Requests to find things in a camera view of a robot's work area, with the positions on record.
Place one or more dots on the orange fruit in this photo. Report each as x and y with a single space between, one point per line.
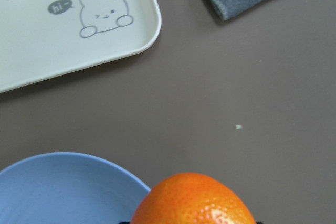
192 198

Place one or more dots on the blue plate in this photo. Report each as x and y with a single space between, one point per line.
68 187

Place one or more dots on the cream rabbit tray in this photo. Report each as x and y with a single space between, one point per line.
42 39

